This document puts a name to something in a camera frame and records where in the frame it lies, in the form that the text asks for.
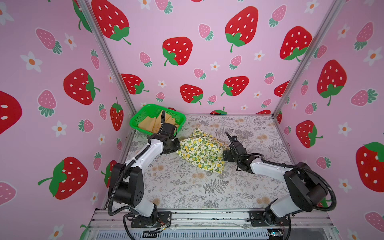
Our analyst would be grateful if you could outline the lemon print skirt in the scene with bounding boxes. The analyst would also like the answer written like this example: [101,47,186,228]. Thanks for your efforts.
[176,129,228,174]

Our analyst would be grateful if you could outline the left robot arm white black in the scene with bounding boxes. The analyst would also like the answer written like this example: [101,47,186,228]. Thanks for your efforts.
[108,123,181,222]

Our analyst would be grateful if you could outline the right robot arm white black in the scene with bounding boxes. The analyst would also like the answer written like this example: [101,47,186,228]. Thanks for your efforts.
[223,141,331,222]

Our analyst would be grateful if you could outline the tan folded skirt in basket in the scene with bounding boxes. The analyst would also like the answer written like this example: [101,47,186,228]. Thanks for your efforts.
[138,111,179,134]

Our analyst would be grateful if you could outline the green plastic basket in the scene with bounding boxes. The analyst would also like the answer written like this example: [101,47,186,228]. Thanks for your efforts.
[130,104,186,135]

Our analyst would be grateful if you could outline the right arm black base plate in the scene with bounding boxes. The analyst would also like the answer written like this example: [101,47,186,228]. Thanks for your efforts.
[246,211,291,227]

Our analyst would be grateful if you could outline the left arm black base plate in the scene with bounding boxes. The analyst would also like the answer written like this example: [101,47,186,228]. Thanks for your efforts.
[131,211,172,228]

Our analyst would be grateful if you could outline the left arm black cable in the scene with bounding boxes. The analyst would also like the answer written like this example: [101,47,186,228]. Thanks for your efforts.
[107,110,168,217]

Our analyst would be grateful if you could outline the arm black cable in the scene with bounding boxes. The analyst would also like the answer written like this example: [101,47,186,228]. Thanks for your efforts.
[107,110,168,217]
[225,131,337,212]

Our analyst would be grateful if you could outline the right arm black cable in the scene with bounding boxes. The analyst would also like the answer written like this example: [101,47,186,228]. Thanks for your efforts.
[225,131,337,212]

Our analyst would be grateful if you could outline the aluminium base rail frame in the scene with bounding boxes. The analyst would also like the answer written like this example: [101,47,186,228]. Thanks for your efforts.
[84,209,341,240]

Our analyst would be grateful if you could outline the aluminium corner post left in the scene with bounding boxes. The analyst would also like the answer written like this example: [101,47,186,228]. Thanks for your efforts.
[76,0,137,115]

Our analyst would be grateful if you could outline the aluminium corner post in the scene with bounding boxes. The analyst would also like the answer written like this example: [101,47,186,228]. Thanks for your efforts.
[272,0,346,118]
[76,0,137,115]

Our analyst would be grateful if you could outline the aluminium corner post right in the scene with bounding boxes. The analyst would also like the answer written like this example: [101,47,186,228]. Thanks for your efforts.
[272,0,346,118]

